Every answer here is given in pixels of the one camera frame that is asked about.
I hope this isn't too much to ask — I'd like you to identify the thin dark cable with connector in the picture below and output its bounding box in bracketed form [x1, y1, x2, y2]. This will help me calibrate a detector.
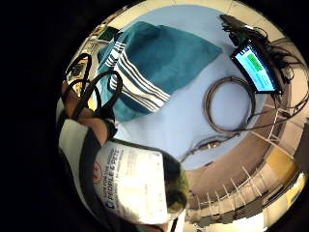
[179, 132, 240, 162]

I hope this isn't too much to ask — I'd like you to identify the white labelled bottle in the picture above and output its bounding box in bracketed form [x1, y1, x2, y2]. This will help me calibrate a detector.
[92, 138, 191, 226]

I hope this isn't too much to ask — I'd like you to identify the coiled grey cable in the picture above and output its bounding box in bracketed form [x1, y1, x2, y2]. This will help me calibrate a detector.
[203, 75, 257, 134]

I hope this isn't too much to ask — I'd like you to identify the black tablet with lit screen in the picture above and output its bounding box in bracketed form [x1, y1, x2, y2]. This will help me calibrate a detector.
[230, 40, 284, 95]

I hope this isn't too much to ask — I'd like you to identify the teal towel with white stripes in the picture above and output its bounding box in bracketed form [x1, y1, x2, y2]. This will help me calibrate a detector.
[96, 20, 224, 123]

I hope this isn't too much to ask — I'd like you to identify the bundle of black cables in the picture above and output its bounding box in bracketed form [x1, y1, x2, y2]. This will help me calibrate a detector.
[219, 14, 309, 114]

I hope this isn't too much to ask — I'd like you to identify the white metal railing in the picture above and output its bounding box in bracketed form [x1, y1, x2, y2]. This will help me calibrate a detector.
[192, 105, 293, 224]

